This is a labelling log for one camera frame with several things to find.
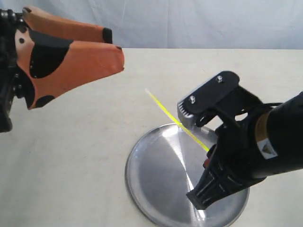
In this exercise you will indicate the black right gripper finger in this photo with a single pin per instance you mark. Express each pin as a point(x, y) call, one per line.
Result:
point(216, 183)

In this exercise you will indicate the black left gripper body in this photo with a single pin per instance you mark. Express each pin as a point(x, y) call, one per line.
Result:
point(13, 80)

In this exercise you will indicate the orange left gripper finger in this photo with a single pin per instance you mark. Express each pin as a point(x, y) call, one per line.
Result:
point(57, 26)
point(51, 66)

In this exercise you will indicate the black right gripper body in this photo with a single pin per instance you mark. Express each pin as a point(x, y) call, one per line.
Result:
point(245, 152)

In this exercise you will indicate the yellow plastic stick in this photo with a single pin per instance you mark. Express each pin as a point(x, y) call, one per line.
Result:
point(177, 122)

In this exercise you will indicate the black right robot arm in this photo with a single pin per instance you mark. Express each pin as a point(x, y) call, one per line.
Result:
point(285, 132)

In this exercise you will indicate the round silver metal plate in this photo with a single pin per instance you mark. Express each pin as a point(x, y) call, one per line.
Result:
point(162, 167)

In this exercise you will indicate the white backdrop cloth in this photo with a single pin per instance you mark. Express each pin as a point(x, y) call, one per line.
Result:
point(221, 24)

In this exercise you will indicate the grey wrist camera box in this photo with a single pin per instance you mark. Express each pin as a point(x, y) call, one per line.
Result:
point(197, 107)

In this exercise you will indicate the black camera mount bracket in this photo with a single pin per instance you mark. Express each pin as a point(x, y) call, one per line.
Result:
point(233, 98)

